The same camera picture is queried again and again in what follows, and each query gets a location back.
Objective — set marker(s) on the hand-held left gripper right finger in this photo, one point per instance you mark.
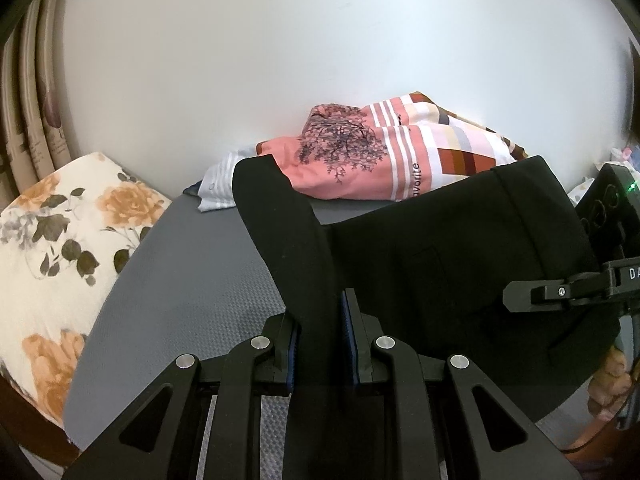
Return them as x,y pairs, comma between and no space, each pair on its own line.
347,350

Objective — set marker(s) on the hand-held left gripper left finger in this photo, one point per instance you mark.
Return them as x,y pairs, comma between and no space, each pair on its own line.
295,360

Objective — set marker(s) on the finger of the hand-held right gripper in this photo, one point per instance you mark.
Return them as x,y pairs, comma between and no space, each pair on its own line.
550,292

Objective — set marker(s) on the black pants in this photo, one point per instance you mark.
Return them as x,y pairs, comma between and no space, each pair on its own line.
425,270

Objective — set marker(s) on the person's right forearm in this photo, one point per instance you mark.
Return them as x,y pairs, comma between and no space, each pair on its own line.
590,440

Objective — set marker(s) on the person's right hand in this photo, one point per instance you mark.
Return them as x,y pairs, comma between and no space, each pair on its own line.
610,385

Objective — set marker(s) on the light patterned cloth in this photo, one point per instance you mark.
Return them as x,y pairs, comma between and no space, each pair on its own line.
625,155

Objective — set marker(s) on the white grey striped cloth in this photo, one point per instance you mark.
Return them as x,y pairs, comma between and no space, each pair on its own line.
220,185

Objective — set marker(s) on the pink checked blanket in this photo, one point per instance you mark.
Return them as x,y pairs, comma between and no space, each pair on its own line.
390,160

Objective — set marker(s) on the floral pillow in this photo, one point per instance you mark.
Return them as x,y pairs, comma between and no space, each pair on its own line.
60,260

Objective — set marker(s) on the wooden bed frame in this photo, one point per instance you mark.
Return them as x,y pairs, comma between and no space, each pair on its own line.
30,420

